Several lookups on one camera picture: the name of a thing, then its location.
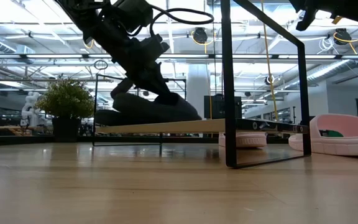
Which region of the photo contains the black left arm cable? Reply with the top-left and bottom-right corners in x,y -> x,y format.
126,7 -> 215,39

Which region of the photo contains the yellow hanging cable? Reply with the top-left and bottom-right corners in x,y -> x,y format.
260,0 -> 280,123

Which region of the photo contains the black ceiling cable reel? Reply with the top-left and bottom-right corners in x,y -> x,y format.
333,27 -> 353,44
192,27 -> 209,45

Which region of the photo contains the green potted plant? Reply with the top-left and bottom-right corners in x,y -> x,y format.
35,78 -> 96,144

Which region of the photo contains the pink rubber slide sandal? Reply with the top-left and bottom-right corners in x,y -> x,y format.
288,113 -> 358,157
218,131 -> 268,149

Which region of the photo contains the black hanging ring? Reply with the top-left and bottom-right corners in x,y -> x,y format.
93,59 -> 109,71

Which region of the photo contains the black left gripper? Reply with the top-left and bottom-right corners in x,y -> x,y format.
104,29 -> 180,105

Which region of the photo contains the black perforated computer tower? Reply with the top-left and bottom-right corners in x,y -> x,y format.
203,94 -> 243,120

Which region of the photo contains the wooden shelf with black frame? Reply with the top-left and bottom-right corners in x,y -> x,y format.
91,0 -> 312,170

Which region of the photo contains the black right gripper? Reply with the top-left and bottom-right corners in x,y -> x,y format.
288,0 -> 342,32

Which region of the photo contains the white robot figure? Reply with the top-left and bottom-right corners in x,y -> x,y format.
20,90 -> 44,128

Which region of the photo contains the black aluminium table frame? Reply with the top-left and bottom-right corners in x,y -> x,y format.
0,134 -> 291,148

